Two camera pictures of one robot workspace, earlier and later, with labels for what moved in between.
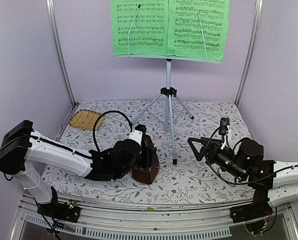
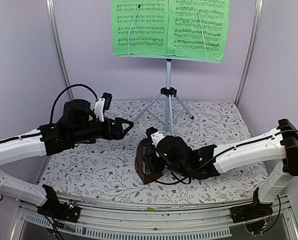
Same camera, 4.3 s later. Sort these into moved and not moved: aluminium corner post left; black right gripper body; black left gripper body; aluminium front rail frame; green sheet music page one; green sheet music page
Moved: black right gripper body; black left gripper body
Not moved: green sheet music page one; aluminium front rail frame; green sheet music page; aluminium corner post left
